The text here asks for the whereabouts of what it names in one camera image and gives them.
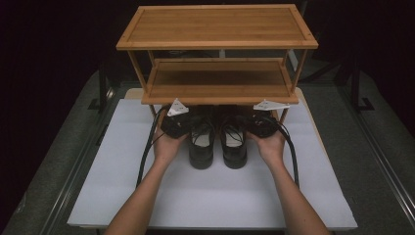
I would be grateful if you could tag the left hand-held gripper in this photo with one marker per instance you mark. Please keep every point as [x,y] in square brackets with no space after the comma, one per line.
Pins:
[174,125]

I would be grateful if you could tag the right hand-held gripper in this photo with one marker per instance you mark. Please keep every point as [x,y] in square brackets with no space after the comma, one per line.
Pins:
[264,125]

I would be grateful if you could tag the black leather shoe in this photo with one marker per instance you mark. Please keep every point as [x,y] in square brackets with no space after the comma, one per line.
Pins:
[234,153]
[201,153]

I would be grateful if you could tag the wooden three-tier shoe rack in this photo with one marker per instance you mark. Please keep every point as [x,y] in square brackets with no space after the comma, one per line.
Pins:
[217,26]

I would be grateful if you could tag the person's left hand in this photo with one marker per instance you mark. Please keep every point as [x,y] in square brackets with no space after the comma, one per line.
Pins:
[166,148]

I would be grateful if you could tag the person's right hand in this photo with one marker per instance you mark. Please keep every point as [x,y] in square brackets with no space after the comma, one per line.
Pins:
[272,148]

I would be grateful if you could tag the white table mat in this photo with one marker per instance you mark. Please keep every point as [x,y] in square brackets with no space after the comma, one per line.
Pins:
[212,196]

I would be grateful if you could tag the black metal stand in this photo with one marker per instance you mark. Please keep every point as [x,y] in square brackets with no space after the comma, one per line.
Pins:
[356,91]
[102,88]

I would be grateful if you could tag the metal floor rail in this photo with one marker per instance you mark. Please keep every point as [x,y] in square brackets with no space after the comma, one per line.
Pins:
[378,156]
[78,169]

